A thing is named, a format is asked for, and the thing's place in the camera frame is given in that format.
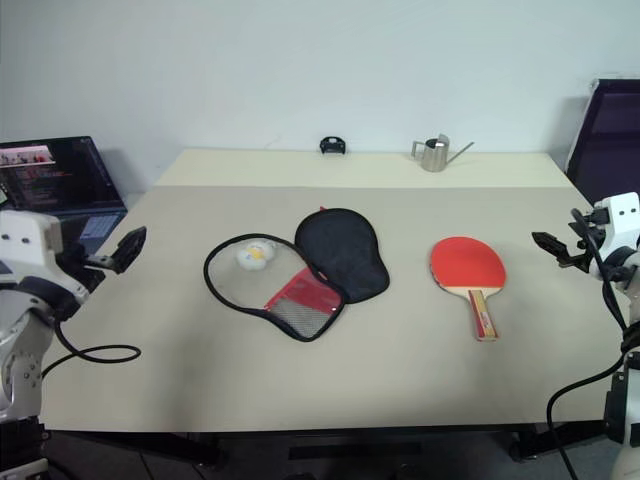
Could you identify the black office chair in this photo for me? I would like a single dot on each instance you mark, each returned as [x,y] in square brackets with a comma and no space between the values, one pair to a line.
[610,130]

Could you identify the black table frame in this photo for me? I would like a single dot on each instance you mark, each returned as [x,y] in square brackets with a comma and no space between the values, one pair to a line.
[350,436]

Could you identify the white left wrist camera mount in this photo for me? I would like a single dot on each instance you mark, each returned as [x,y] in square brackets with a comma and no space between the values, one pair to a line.
[25,237]

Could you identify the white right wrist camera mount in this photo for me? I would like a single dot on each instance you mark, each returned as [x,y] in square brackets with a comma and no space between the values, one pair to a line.
[620,215]

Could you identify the steel watering can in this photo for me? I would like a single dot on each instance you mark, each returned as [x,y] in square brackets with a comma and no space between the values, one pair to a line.
[434,157]

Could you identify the open laptop computer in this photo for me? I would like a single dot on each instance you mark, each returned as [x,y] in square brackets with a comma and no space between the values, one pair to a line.
[55,175]

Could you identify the red table tennis paddle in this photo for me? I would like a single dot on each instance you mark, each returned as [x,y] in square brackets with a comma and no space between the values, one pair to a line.
[467,262]

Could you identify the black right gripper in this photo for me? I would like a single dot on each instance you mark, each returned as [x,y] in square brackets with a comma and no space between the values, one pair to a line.
[591,232]

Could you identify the red and black paddle case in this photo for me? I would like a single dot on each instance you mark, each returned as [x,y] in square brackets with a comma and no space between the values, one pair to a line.
[345,250]

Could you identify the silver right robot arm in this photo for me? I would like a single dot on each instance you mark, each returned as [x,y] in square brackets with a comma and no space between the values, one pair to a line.
[627,360]

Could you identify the small black clamp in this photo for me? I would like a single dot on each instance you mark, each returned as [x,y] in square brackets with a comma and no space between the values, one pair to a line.
[333,145]

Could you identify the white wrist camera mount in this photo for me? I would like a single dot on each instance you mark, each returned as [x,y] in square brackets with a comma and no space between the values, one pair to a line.
[25,237]
[620,215]

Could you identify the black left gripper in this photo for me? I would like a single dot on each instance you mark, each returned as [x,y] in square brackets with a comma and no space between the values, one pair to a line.
[80,260]

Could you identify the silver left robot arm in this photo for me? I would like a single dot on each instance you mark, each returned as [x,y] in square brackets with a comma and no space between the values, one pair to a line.
[20,350]

